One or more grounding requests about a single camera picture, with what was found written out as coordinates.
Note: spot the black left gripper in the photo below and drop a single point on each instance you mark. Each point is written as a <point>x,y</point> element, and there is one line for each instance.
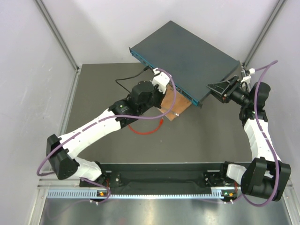
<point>161,95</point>

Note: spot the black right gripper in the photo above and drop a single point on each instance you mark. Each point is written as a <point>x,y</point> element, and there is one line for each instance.
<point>219,89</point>

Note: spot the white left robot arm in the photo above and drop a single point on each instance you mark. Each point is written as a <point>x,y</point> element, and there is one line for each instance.
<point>63,151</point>

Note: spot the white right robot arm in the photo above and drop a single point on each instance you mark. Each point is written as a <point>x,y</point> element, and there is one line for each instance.
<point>266,176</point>

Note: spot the wooden board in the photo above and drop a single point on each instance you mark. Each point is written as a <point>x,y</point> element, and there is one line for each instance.
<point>181,104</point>

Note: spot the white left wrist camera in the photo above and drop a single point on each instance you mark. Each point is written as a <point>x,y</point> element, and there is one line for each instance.
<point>161,79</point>

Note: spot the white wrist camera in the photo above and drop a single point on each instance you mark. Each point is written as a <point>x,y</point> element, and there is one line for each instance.
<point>246,75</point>
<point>161,79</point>

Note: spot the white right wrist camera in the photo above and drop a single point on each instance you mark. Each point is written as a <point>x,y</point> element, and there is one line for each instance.
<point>246,75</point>

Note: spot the teal network switch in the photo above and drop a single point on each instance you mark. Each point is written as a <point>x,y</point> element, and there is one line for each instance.
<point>192,62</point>

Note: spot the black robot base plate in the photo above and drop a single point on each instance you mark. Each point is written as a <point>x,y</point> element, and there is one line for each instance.
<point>193,174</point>

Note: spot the grey slotted cable duct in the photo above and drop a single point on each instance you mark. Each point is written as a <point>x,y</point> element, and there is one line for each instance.
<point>212,193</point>

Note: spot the aluminium frame rail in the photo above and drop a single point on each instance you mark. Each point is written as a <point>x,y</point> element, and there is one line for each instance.
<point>60,40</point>

